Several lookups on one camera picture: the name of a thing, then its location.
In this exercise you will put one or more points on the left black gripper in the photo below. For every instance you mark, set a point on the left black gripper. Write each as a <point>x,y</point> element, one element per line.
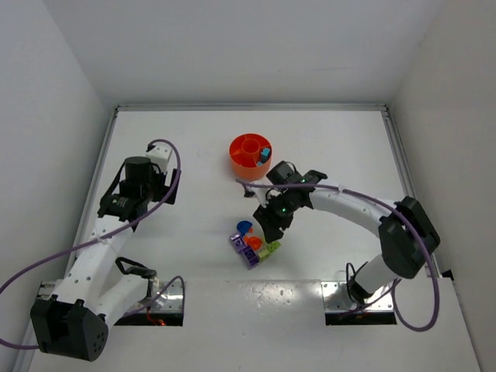
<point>170,187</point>

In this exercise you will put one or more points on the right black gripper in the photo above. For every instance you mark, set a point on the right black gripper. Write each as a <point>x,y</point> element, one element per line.
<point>276,218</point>

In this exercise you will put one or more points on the purple curved lego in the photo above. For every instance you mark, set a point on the purple curved lego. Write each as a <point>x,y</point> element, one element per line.
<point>250,257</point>
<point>237,242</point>

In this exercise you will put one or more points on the long teal lego brick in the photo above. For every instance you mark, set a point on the long teal lego brick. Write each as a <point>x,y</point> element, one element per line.
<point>264,155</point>

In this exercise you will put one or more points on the bright green lego brick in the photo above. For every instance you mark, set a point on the bright green lego brick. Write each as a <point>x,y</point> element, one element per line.
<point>271,247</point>

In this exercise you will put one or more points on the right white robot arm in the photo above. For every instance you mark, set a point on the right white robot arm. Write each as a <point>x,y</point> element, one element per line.
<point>405,232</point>

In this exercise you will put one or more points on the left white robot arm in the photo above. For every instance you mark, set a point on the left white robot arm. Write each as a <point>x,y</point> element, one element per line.
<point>102,285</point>

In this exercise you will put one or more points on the orange round lego piece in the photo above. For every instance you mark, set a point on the orange round lego piece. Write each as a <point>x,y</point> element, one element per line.
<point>254,242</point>

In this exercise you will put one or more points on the blue half-round lego piece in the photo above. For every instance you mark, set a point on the blue half-round lego piece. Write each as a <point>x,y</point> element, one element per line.
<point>243,227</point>

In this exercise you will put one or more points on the light green sloped lego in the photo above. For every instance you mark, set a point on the light green sloped lego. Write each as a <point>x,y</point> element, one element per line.
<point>264,254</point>

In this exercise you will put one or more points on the orange round divided container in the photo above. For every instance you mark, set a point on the orange round divided container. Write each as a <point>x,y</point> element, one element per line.
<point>244,153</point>

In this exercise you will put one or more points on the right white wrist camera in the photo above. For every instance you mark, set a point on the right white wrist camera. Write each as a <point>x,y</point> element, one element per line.
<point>258,193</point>

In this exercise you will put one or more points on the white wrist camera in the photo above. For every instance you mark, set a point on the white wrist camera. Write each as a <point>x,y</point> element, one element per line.
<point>258,193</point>
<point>160,154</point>

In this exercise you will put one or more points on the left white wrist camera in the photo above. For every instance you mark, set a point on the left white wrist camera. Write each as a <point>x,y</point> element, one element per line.
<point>160,154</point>

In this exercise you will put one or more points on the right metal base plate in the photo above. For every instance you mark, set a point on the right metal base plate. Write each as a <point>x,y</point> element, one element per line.
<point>339,299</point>

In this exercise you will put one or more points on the metal base plate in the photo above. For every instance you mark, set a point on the metal base plate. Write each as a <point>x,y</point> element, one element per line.
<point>169,302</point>
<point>339,299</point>

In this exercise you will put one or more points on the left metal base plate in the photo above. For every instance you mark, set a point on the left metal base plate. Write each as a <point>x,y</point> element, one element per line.
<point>169,302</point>

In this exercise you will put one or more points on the aluminium table frame rail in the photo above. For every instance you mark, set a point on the aluminium table frame rail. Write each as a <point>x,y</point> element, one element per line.
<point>271,318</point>

